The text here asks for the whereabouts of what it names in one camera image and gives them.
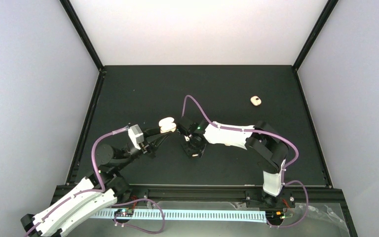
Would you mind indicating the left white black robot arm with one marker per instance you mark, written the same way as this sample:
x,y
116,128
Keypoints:
x,y
105,187

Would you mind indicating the black frame post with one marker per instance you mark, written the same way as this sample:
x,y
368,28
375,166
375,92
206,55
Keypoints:
x,y
74,18
317,28

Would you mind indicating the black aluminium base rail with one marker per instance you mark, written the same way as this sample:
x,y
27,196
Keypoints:
x,y
253,196

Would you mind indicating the white slotted cable duct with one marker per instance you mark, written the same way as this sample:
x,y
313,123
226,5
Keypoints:
x,y
187,215

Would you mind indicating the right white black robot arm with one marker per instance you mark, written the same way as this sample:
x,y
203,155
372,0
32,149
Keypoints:
x,y
257,139

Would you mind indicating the right black frame post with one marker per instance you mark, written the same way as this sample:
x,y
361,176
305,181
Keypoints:
x,y
317,28

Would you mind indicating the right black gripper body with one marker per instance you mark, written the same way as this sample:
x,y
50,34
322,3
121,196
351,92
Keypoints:
x,y
193,147

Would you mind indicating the pink earbuds charging case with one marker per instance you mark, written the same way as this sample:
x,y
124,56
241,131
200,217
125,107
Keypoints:
x,y
167,125

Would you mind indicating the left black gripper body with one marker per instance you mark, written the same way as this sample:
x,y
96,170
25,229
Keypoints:
x,y
146,149

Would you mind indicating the left black frame post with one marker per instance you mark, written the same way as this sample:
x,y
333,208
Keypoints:
x,y
74,18

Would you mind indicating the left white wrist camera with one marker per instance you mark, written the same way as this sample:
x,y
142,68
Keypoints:
x,y
136,136

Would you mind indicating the right base circuit board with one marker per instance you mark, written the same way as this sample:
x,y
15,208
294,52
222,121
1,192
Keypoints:
x,y
278,215

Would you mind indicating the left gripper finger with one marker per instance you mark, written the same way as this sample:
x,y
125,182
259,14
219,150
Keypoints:
x,y
153,131
157,140

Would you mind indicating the small green circuit board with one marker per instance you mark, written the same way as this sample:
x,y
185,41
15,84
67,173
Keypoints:
x,y
124,213

